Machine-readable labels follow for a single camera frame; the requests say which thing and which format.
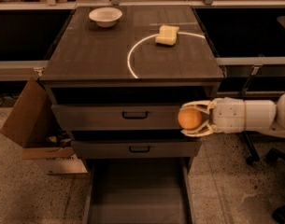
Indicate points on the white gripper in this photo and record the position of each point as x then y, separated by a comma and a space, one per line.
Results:
228, 115

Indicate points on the orange fruit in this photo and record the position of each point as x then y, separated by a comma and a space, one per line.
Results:
189, 119

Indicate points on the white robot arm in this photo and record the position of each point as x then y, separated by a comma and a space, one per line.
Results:
262, 116

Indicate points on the grey drawer cabinet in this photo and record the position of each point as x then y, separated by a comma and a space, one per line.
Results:
123, 65

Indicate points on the open bottom drawer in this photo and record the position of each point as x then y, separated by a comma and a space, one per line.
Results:
139, 191

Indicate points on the yellow sponge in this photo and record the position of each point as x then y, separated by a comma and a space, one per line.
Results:
167, 35

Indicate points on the white bowl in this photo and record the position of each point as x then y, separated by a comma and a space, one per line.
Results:
105, 17

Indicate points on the brown cardboard box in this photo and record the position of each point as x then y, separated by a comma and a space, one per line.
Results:
32, 125

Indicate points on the middle drawer with handle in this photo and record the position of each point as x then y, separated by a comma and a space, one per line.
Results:
134, 149

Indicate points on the drawer with handle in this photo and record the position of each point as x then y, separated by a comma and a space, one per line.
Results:
117, 117
134, 149

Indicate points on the top drawer with handle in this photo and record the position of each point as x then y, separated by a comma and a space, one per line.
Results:
117, 117

